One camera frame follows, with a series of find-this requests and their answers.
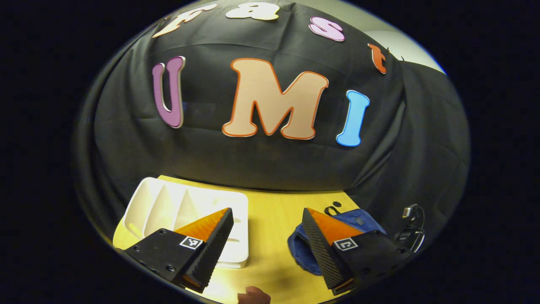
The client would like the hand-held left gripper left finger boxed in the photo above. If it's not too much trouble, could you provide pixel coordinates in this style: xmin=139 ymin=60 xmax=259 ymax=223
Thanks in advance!
xmin=122 ymin=207 xmax=235 ymax=294

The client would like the black backdrop cloth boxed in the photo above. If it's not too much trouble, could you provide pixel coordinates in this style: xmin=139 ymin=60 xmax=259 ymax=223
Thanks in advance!
xmin=74 ymin=0 xmax=471 ymax=250

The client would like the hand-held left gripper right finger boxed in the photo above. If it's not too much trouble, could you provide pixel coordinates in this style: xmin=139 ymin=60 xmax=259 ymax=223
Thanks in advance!
xmin=301 ymin=207 xmax=413 ymax=296

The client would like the blue schoolbag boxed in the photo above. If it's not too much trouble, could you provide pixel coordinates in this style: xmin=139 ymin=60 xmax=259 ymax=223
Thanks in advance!
xmin=287 ymin=201 xmax=387 ymax=276

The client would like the white bookshelf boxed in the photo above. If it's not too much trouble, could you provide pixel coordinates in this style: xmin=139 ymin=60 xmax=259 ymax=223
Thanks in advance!
xmin=122 ymin=176 xmax=250 ymax=270

